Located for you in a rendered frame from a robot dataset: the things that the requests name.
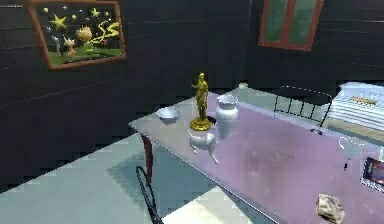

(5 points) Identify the golden figure statue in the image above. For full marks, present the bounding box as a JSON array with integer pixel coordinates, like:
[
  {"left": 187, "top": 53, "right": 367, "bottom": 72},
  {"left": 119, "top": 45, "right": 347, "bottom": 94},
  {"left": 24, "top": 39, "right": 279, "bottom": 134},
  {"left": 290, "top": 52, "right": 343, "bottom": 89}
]
[{"left": 189, "top": 72, "right": 213, "bottom": 132}]

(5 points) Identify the white bowl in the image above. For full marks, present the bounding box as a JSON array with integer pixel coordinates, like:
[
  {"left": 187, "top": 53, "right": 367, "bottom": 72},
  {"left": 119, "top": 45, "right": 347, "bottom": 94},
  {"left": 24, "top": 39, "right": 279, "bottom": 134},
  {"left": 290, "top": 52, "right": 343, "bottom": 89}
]
[{"left": 155, "top": 106, "right": 183, "bottom": 123}]

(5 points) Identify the white animal figurine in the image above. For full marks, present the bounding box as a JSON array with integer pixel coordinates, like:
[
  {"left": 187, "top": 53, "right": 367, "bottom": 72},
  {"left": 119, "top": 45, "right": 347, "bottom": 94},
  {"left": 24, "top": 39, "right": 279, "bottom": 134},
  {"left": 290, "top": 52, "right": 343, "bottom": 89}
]
[{"left": 187, "top": 130, "right": 220, "bottom": 165}]

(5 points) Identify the white ceramic vase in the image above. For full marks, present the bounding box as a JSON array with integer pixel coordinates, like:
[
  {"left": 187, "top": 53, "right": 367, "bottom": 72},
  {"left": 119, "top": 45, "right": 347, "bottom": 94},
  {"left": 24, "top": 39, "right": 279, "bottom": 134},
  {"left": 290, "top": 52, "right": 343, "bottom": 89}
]
[{"left": 215, "top": 94, "right": 240, "bottom": 141}]

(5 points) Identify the purple topped dining table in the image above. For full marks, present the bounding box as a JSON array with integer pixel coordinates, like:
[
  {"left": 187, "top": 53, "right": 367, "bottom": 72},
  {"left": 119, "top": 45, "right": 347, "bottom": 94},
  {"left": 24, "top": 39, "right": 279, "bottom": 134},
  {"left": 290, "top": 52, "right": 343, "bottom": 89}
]
[{"left": 128, "top": 87, "right": 384, "bottom": 224}]

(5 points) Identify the red framed green window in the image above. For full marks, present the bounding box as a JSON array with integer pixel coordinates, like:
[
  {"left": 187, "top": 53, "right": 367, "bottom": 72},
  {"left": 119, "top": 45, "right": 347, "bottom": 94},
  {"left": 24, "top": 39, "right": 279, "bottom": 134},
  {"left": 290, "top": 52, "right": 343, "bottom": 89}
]
[{"left": 258, "top": 0, "right": 325, "bottom": 52}]

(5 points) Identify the framed starry painting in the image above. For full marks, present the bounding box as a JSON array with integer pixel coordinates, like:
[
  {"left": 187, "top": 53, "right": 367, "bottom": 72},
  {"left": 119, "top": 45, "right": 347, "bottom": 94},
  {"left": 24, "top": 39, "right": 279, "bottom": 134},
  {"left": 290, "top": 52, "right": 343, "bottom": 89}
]
[{"left": 27, "top": 0, "right": 127, "bottom": 72}]

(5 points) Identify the brown bread loaf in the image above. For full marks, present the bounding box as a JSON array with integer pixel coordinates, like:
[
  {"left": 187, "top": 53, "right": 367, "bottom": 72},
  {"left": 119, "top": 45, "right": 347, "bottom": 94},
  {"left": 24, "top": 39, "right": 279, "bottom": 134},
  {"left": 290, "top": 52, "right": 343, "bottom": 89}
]
[{"left": 315, "top": 193, "right": 346, "bottom": 224}]

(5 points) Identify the dark framed tablet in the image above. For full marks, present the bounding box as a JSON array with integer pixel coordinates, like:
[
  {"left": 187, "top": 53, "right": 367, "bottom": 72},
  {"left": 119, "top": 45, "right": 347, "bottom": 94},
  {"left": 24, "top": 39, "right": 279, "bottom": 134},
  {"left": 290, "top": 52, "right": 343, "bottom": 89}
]
[{"left": 360, "top": 156, "right": 384, "bottom": 193}]

